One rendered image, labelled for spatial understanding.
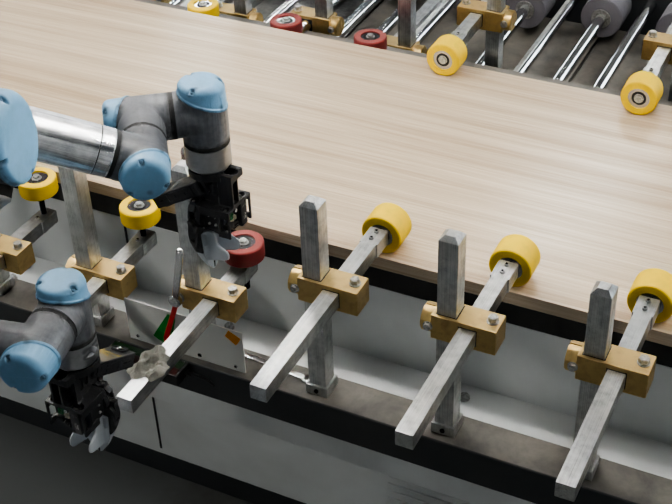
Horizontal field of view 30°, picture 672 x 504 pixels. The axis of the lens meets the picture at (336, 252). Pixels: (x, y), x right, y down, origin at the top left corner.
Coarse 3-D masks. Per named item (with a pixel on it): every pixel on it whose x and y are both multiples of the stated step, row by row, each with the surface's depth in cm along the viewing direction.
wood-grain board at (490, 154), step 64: (0, 0) 326; (64, 0) 325; (128, 0) 324; (0, 64) 298; (64, 64) 297; (128, 64) 296; (192, 64) 295; (256, 64) 294; (320, 64) 293; (384, 64) 292; (256, 128) 271; (320, 128) 270; (384, 128) 269; (448, 128) 268; (512, 128) 267; (576, 128) 266; (640, 128) 266; (256, 192) 251; (320, 192) 250; (384, 192) 249; (448, 192) 249; (512, 192) 248; (576, 192) 247; (640, 192) 246; (384, 256) 232; (576, 256) 231; (640, 256) 230; (576, 320) 220
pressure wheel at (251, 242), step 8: (232, 232) 239; (240, 232) 239; (248, 232) 239; (256, 232) 239; (240, 240) 236; (248, 240) 237; (256, 240) 237; (240, 248) 235; (248, 248) 235; (256, 248) 235; (264, 248) 237; (232, 256) 234; (240, 256) 234; (248, 256) 234; (256, 256) 235; (264, 256) 238; (232, 264) 236; (240, 264) 235; (248, 264) 235; (256, 264) 236; (248, 288) 243
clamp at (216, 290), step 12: (180, 288) 232; (192, 288) 231; (204, 288) 231; (216, 288) 231; (240, 288) 231; (192, 300) 232; (216, 300) 229; (228, 300) 228; (240, 300) 230; (228, 312) 230; (240, 312) 231
